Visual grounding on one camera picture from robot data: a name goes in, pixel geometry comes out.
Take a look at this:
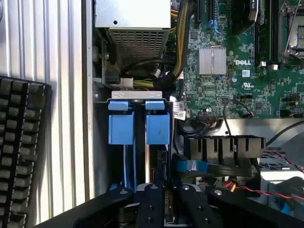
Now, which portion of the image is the blue SATA wire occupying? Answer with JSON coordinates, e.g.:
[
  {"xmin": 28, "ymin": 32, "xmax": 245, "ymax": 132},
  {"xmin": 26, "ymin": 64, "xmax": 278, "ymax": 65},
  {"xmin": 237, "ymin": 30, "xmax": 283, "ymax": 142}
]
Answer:
[{"xmin": 177, "ymin": 159, "xmax": 209, "ymax": 173}]

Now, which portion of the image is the green motherboard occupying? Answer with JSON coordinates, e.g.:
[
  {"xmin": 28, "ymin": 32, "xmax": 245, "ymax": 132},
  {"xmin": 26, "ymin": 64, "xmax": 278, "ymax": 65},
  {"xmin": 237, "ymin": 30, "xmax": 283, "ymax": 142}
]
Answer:
[{"xmin": 175, "ymin": 0, "xmax": 304, "ymax": 121}]

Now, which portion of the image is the grey disk bay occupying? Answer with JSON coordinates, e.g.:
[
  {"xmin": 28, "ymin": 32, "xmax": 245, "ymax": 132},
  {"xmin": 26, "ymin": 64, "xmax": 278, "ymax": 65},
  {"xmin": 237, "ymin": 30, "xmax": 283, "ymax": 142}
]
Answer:
[{"xmin": 94, "ymin": 89, "xmax": 174, "ymax": 228}]

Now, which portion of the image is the white cable connector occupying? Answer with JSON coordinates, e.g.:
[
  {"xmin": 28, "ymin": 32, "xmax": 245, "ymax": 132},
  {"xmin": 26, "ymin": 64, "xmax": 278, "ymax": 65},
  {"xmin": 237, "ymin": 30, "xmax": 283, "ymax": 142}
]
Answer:
[{"xmin": 120, "ymin": 76, "xmax": 134, "ymax": 90}]

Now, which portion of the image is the grey metal drive cage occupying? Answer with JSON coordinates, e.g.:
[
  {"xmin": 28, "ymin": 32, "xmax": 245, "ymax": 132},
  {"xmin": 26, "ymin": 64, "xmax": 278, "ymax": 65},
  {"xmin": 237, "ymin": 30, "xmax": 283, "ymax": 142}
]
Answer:
[{"xmin": 258, "ymin": 151, "xmax": 304, "ymax": 214}]

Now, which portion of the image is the silver chipset heatsink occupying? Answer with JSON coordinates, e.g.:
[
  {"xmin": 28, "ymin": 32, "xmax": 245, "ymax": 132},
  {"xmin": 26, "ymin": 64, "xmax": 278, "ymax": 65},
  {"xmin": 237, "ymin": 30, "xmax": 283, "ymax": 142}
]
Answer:
[{"xmin": 199, "ymin": 47, "xmax": 227, "ymax": 75}]

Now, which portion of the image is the open black PC case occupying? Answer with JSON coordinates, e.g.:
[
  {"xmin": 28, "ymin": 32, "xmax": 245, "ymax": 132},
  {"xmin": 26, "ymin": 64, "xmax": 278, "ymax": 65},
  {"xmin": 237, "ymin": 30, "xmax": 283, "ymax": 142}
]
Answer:
[{"xmin": 80, "ymin": 0, "xmax": 304, "ymax": 228}]

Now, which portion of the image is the silver power supply unit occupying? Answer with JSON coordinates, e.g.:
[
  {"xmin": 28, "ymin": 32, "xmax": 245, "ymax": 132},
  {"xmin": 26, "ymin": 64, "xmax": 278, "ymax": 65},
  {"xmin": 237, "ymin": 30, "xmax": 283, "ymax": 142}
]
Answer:
[{"xmin": 95, "ymin": 0, "xmax": 171, "ymax": 65}]

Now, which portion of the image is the black plastic fan bracket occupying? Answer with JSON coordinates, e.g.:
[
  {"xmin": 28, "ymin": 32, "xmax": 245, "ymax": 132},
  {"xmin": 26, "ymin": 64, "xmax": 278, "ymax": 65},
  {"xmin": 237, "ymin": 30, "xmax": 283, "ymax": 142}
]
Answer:
[{"xmin": 183, "ymin": 134, "xmax": 267, "ymax": 166}]

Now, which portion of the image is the thick black cable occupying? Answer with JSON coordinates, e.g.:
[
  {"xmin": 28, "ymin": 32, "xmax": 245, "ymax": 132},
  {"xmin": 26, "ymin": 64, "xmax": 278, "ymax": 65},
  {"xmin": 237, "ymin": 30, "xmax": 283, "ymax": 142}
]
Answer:
[{"xmin": 265, "ymin": 120, "xmax": 304, "ymax": 147}]

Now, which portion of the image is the CPU socket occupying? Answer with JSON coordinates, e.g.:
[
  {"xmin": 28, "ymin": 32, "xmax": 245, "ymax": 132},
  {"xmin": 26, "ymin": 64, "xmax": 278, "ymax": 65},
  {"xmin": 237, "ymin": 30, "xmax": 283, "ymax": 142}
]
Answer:
[{"xmin": 280, "ymin": 0, "xmax": 304, "ymax": 64}]

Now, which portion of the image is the black computer keyboard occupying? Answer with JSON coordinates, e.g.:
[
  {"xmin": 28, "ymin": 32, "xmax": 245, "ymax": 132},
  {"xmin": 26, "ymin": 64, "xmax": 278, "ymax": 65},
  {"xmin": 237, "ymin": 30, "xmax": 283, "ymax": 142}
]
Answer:
[{"xmin": 0, "ymin": 75, "xmax": 52, "ymax": 228}]

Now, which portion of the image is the braided power cable bundle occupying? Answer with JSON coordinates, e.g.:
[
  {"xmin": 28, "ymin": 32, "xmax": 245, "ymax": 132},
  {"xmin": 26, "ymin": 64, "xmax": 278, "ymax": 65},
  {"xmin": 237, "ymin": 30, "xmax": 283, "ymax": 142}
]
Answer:
[{"xmin": 172, "ymin": 0, "xmax": 192, "ymax": 80}]

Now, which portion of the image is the thin black wire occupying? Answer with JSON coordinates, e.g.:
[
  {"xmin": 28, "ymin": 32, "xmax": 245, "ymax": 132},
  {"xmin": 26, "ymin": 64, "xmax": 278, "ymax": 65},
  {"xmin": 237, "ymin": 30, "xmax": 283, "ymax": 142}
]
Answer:
[{"xmin": 222, "ymin": 99, "xmax": 257, "ymax": 137}]

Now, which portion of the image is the metal locking lever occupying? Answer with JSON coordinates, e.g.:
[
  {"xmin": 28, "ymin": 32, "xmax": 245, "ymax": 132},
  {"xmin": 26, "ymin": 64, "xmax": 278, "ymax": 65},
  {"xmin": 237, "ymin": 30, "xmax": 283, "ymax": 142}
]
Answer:
[{"xmin": 282, "ymin": 4, "xmax": 304, "ymax": 63}]

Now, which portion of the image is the red black twisted wire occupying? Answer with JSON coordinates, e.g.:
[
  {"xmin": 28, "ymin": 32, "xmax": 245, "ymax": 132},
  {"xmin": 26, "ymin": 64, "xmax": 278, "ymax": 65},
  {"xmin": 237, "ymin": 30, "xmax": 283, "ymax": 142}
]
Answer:
[{"xmin": 237, "ymin": 151, "xmax": 304, "ymax": 200}]

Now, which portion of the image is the power wire with coloured strands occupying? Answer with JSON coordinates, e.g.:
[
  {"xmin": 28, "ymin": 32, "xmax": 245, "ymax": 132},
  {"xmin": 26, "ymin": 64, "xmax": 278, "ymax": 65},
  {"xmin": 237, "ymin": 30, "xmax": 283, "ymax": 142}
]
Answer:
[{"xmin": 212, "ymin": 177, "xmax": 238, "ymax": 193}]

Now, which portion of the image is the black expansion slot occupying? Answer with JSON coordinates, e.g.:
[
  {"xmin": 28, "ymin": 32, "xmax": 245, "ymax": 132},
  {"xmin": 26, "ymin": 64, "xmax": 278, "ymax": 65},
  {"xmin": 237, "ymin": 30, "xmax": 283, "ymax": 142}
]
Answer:
[
  {"xmin": 207, "ymin": 0, "xmax": 215, "ymax": 22},
  {"xmin": 194, "ymin": 0, "xmax": 203, "ymax": 25}
]

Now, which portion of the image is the black power supply cable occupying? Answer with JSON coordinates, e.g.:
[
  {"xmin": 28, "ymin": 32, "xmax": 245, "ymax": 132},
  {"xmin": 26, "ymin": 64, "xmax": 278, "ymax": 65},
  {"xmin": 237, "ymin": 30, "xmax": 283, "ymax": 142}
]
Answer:
[{"xmin": 122, "ymin": 58, "xmax": 178, "ymax": 80}]

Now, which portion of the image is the blue disk carrier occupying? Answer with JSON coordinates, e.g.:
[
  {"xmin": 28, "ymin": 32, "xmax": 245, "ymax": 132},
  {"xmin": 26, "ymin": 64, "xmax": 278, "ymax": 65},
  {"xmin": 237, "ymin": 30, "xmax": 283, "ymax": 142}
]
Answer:
[{"xmin": 108, "ymin": 99, "xmax": 136, "ymax": 193}]

